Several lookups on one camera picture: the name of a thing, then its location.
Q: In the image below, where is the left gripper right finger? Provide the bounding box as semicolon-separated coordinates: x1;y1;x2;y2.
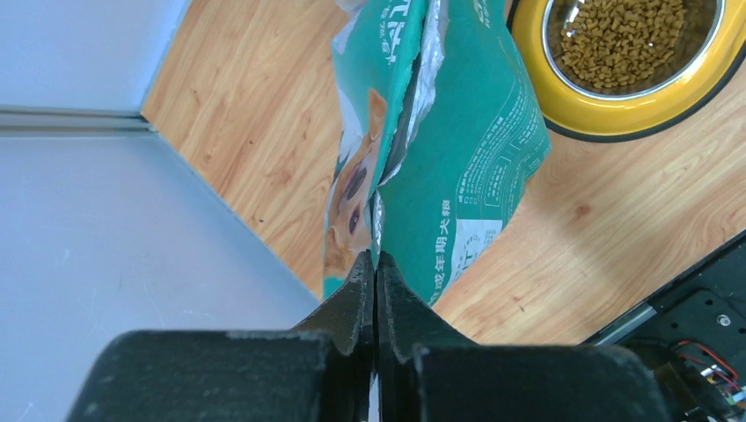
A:
376;253;669;421

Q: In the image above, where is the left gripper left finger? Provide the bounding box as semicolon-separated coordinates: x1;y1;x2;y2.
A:
68;252;374;421

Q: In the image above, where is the green pet food bag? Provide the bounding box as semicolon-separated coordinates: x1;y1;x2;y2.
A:
322;1;551;304

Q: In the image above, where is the yellow double pet bowl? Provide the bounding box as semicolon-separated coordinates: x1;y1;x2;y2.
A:
507;0;745;142

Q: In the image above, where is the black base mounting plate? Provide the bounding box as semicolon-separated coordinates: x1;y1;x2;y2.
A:
586;233;745;421

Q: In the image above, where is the brown kibble in bowls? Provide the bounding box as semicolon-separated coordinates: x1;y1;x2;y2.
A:
558;1;686;95

